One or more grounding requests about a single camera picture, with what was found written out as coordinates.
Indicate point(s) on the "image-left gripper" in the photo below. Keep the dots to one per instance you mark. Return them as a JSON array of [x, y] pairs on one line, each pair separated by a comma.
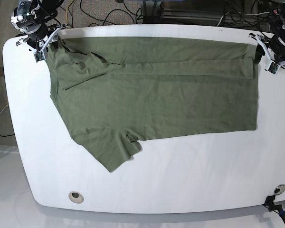
[[39, 36]]

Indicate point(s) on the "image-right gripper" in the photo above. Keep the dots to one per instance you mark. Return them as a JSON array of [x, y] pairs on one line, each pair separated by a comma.
[[272, 48]]

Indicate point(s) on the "olive green T-shirt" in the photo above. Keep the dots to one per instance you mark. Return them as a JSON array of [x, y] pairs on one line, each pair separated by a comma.
[[114, 93]]

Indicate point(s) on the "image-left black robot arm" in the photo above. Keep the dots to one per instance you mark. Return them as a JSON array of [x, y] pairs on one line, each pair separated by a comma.
[[37, 20]]

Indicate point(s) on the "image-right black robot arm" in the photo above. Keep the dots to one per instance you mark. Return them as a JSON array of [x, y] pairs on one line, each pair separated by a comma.
[[271, 12]]

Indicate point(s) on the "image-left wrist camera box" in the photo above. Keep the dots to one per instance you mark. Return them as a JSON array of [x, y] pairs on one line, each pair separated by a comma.
[[40, 56]]

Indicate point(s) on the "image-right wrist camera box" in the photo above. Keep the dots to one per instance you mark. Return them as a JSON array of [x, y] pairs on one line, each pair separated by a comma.
[[273, 67]]

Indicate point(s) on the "aluminium frame rail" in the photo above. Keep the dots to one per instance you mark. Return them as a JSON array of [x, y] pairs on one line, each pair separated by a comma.
[[184, 12]]

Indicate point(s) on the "right table cable grommet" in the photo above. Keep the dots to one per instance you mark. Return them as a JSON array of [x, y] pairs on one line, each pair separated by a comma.
[[280, 189]]

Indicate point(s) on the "table cable grommet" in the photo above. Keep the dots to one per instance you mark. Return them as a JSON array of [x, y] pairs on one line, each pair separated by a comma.
[[76, 197], [280, 189]]

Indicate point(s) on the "black clamp with cable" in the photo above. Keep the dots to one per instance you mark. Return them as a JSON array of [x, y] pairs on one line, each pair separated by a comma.
[[272, 207]]

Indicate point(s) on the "left table cable grommet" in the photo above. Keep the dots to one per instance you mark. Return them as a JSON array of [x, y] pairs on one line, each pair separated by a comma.
[[76, 197]]

